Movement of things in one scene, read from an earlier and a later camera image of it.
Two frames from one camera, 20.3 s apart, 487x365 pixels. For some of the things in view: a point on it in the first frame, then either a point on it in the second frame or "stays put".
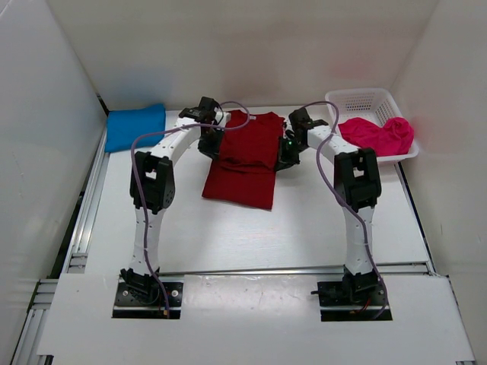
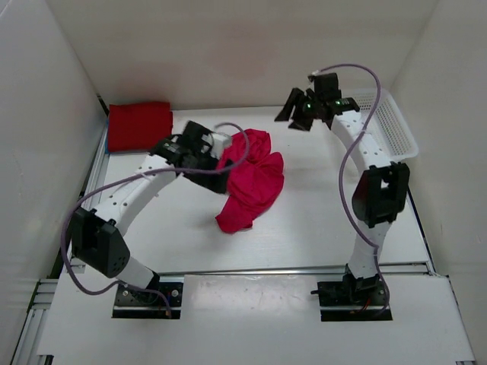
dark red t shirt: x=249 y=154 to x=138 y=127
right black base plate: x=352 y=300 stays put
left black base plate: x=168 y=305 stays put
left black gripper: x=209 y=146 to x=211 y=177
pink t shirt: x=394 y=138 to x=255 y=181
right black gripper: x=287 y=157 to x=301 y=110
